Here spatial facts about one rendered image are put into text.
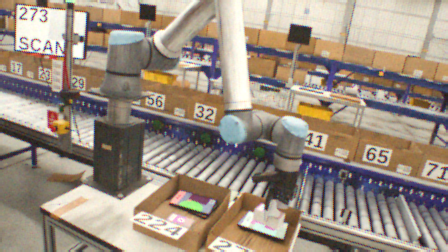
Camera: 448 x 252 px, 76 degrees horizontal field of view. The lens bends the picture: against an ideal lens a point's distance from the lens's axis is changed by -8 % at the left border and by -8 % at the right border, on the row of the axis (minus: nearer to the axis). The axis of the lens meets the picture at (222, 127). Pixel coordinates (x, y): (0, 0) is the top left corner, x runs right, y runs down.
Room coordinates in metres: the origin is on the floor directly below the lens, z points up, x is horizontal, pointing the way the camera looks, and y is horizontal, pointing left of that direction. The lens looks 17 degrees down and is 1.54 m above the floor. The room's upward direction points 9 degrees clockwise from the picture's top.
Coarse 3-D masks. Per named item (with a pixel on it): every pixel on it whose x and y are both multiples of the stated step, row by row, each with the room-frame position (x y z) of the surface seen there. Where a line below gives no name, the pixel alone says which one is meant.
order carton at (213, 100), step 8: (200, 96) 2.34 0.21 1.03; (208, 96) 2.42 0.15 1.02; (216, 96) 2.41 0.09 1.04; (192, 104) 2.15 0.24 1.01; (208, 104) 2.11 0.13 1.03; (216, 104) 2.10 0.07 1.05; (192, 112) 2.15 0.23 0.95; (216, 112) 2.09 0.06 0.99; (192, 120) 2.15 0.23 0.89; (200, 120) 2.13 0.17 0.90; (216, 120) 2.09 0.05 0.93
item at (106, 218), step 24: (72, 192) 1.17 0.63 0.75; (96, 192) 1.21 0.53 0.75; (144, 192) 1.29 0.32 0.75; (48, 216) 1.01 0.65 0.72; (72, 216) 1.01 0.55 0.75; (96, 216) 1.04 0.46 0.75; (120, 216) 1.07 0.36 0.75; (96, 240) 0.92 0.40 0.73; (120, 240) 0.92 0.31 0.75; (144, 240) 0.95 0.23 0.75
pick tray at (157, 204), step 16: (176, 176) 1.34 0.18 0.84; (160, 192) 1.20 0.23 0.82; (176, 192) 1.33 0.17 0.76; (192, 192) 1.33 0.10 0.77; (208, 192) 1.31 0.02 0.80; (224, 192) 1.29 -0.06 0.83; (144, 208) 1.07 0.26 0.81; (160, 208) 1.17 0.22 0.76; (176, 208) 1.19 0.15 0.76; (224, 208) 1.20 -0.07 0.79; (208, 224) 1.00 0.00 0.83; (160, 240) 0.96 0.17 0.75; (176, 240) 0.94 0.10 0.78; (192, 240) 0.92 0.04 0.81
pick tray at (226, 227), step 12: (240, 204) 1.25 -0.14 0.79; (252, 204) 1.26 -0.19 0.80; (264, 204) 1.24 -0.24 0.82; (228, 216) 1.12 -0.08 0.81; (240, 216) 1.21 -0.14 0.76; (288, 216) 1.20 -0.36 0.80; (300, 216) 1.13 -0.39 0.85; (216, 228) 1.00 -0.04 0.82; (228, 228) 1.10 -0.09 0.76; (240, 228) 1.11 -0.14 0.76; (288, 228) 1.17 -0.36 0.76; (228, 240) 0.90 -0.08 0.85; (240, 240) 1.03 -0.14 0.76; (252, 240) 1.04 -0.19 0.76; (264, 240) 1.05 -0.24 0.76; (288, 240) 1.08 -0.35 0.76
